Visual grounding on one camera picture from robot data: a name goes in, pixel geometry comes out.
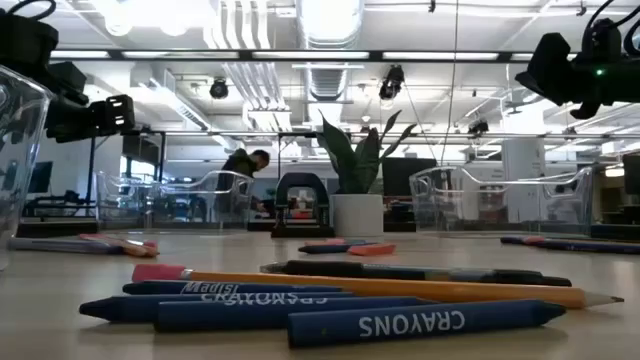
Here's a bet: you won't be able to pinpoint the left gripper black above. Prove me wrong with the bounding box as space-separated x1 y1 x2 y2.
45 62 136 145

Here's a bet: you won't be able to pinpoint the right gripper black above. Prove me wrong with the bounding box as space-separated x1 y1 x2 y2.
514 32 607 121

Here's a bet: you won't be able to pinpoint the pens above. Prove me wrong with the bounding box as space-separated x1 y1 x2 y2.
535 240 640 255

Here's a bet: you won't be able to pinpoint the black pen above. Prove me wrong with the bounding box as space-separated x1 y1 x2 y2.
259 259 573 288

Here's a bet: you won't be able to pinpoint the pink marker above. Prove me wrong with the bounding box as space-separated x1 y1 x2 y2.
348 243 397 257

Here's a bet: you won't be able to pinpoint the black monitor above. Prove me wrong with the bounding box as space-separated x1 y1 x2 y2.
622 152 640 196
27 160 54 195
382 157 439 197

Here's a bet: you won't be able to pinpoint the clear plastic bin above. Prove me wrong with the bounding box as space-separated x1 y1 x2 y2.
94 169 255 232
0 64 53 274
408 164 595 237

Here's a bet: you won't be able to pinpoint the pale barrel pen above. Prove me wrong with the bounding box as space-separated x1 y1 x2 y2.
7 237 126 255

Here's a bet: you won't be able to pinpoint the person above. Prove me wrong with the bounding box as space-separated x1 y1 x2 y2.
214 148 272 217

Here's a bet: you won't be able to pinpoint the black rig crossbar with lights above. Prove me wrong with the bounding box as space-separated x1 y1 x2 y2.
49 48 581 64

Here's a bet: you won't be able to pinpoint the black arch stand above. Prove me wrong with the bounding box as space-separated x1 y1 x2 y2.
271 172 335 239

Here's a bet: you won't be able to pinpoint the green snake plant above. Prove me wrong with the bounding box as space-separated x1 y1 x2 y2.
315 109 419 196

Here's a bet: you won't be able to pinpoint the white plant pot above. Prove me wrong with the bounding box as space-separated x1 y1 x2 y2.
330 193 385 238

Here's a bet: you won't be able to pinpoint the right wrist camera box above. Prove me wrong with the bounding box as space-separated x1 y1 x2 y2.
579 17 624 64

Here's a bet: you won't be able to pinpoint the black background rig frame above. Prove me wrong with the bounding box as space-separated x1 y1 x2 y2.
85 128 321 221

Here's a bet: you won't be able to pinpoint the black right camera cable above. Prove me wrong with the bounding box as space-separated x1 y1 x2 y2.
583 0 640 57

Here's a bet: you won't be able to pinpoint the black camera cable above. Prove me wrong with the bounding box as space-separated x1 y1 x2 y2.
7 0 57 22
583 0 640 57

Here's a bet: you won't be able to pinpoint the black aluminium table frame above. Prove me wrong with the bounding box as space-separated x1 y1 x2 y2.
17 219 640 240

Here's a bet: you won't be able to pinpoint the black left camera cable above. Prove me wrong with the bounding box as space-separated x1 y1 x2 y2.
7 0 57 22

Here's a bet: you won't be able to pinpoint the thin hanging cable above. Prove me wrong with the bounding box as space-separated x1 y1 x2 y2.
439 0 460 166

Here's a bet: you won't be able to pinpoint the silver ventilation duct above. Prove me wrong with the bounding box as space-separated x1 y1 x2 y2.
297 0 366 101

